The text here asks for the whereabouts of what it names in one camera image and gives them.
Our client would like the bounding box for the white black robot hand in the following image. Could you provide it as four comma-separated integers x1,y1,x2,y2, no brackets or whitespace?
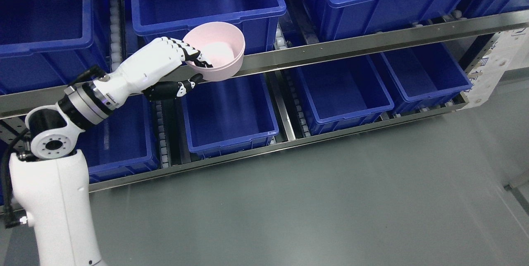
93,37,213,109

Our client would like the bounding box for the lower far right blue bin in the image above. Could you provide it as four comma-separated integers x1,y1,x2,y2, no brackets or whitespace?
368,43,472,115

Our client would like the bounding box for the lower right-centre blue bin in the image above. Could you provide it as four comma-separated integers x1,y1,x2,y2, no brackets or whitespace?
289,55,395,135

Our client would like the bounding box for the lower left blue bin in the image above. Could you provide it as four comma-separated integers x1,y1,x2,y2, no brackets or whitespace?
76,95,160,184

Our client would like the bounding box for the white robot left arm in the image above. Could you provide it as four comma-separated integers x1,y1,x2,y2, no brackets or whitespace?
1,65,110,266

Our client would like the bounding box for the pink bowl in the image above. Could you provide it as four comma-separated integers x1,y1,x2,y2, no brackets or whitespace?
183,22,245,55
186,51,244,82

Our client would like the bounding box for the white sign board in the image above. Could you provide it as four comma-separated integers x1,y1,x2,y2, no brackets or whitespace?
463,28,529,109

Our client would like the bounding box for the upper middle blue bin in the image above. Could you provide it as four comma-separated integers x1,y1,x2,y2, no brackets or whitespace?
131,0,286,55

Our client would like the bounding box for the upper left blue bin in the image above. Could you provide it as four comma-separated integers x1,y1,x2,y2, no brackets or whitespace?
0,0,110,95

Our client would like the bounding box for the steel shelf rack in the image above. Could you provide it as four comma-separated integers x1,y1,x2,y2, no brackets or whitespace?
0,0,529,216

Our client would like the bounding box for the lower middle blue bin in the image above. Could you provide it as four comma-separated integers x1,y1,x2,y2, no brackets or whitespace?
181,74,280,159

